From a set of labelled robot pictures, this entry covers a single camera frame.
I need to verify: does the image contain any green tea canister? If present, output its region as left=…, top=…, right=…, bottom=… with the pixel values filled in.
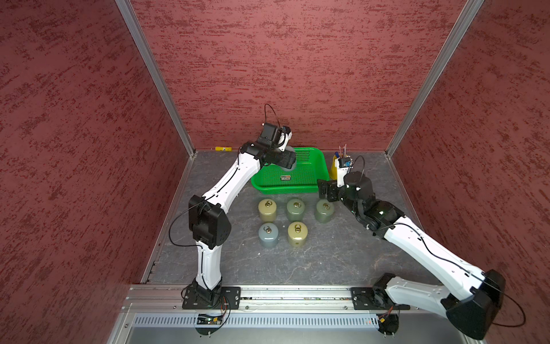
left=315, top=199, right=335, bottom=224
left=286, top=198, right=306, bottom=222

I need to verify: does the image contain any beige tea canister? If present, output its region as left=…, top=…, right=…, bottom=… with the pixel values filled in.
left=258, top=199, right=277, bottom=223
left=287, top=222, right=308, bottom=247

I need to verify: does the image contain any grey-blue tea canister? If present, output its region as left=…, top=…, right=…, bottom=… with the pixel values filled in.
left=258, top=222, right=279, bottom=249
left=282, top=146, right=297, bottom=172

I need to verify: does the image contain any aluminium corner profile right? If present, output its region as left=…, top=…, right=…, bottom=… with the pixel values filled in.
left=385, top=0, right=484, bottom=160

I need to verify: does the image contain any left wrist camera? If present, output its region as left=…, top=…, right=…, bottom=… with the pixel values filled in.
left=257, top=123, right=292, bottom=151

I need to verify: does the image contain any green plastic basket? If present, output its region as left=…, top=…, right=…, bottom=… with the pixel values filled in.
left=251, top=148, right=329, bottom=194

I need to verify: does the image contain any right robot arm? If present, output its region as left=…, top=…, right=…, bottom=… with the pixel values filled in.
left=317, top=172, right=506, bottom=341

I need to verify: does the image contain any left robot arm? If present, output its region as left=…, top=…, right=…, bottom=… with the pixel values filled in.
left=188, top=142, right=296, bottom=308

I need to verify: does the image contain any aluminium corner profile left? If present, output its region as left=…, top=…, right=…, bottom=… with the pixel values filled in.
left=115, top=0, right=196, bottom=159

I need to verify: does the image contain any aluminium corner profile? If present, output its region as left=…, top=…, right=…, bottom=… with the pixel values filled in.
left=115, top=0, right=196, bottom=159
left=385, top=0, right=484, bottom=160

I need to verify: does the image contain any beige tea canister back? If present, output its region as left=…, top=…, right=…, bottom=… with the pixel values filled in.
left=287, top=222, right=308, bottom=247

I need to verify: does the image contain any yellow metal pencil bucket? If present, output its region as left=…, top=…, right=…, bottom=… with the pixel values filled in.
left=329, top=155, right=346, bottom=183

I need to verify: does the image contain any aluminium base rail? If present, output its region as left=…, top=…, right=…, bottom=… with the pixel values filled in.
left=108, top=285, right=472, bottom=343

